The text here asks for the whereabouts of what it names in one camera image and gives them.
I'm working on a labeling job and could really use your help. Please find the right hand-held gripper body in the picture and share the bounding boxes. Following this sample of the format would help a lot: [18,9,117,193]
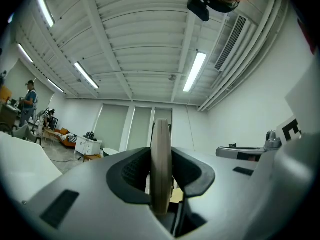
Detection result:
[264,51,320,152]

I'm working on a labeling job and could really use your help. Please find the black head-worn camera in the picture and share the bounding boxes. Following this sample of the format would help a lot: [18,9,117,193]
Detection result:
[186,0,233,22]

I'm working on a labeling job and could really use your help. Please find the grey chair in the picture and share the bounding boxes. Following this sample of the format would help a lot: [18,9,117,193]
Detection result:
[12,123,37,144]

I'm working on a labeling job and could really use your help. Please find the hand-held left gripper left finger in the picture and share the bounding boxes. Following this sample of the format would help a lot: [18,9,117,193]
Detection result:
[21,146,176,240]

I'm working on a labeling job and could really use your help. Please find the dark wooden cabinet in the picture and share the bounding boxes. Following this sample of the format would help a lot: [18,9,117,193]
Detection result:
[0,103,22,131]

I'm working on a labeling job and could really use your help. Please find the white ceiling pipes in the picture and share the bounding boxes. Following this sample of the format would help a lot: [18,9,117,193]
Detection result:
[197,0,288,112]

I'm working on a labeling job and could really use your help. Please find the black backpack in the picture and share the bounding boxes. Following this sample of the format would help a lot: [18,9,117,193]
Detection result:
[83,131,98,142]

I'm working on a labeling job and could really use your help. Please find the black framed screen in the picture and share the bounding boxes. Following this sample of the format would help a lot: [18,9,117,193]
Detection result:
[48,116,60,132]

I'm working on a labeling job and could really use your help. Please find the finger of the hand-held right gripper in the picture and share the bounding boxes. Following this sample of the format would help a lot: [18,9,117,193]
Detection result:
[215,145,266,163]

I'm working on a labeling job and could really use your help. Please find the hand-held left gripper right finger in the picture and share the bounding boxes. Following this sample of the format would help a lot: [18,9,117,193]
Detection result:
[171,130,320,240]

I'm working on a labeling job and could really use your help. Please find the ceiling tube light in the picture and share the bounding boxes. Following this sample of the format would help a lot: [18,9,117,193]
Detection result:
[74,61,100,89]
[17,43,34,64]
[183,51,208,93]
[36,0,55,28]
[47,78,65,94]

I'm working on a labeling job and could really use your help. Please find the white drawer cabinet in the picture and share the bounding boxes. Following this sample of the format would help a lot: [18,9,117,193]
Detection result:
[74,135,103,162]

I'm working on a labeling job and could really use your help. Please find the black oval bathtub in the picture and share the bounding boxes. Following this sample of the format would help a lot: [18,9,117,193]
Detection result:
[102,147,120,159]

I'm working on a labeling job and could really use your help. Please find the white round plate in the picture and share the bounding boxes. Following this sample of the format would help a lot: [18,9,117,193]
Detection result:
[150,118,173,216]

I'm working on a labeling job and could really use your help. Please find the orange sofa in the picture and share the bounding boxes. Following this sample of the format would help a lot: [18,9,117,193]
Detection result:
[54,127,77,149]

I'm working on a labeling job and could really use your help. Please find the white ceiling air vent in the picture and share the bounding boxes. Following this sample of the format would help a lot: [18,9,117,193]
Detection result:
[214,15,248,72]

